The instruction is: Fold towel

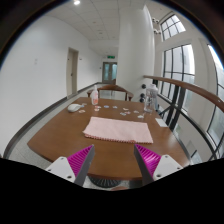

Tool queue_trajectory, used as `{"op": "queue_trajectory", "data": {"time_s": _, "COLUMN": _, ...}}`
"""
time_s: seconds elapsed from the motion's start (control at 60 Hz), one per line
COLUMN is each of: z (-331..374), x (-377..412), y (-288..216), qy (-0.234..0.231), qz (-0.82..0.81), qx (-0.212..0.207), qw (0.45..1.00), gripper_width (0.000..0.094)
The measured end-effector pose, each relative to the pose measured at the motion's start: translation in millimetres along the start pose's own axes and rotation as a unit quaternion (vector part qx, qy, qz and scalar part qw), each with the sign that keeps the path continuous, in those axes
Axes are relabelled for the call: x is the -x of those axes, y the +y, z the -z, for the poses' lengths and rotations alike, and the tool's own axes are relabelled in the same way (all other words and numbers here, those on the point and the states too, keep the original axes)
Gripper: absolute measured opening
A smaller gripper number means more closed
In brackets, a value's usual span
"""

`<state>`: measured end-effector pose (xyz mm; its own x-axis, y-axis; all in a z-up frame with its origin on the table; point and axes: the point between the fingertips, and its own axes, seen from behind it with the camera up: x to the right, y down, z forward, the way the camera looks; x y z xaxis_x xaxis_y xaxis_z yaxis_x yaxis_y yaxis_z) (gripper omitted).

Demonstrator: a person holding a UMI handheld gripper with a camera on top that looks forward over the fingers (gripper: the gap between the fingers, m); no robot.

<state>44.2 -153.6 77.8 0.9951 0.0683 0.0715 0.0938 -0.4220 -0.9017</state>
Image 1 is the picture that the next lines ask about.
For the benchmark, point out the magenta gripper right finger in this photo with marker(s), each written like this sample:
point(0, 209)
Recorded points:
point(153, 166)

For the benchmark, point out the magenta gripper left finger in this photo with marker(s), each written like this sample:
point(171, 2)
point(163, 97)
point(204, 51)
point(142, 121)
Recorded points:
point(75, 167)

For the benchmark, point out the pink folded towel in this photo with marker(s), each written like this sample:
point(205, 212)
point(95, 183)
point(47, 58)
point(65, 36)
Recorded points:
point(118, 130)

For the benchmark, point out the white paper card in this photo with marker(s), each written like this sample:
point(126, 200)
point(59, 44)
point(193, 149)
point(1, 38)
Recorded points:
point(161, 122)

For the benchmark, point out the clear plastic water bottle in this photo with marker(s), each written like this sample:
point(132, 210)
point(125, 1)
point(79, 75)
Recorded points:
point(151, 98)

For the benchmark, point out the wooden chair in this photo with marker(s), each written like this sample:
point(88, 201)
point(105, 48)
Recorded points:
point(116, 88)

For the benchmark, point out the clear spray bottle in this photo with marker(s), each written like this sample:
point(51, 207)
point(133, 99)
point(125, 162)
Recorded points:
point(94, 96)

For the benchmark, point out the wooden handrail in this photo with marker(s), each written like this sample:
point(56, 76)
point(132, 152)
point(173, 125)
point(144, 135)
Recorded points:
point(194, 88)

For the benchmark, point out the double glass door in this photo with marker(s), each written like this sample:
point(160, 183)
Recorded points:
point(109, 72)

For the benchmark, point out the white round column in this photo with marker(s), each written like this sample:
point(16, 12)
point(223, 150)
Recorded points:
point(136, 51)

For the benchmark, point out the beige side door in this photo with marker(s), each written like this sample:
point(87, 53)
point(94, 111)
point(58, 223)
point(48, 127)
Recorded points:
point(71, 71)

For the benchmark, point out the black table pedestal base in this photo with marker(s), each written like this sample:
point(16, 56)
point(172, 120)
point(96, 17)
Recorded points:
point(104, 183)

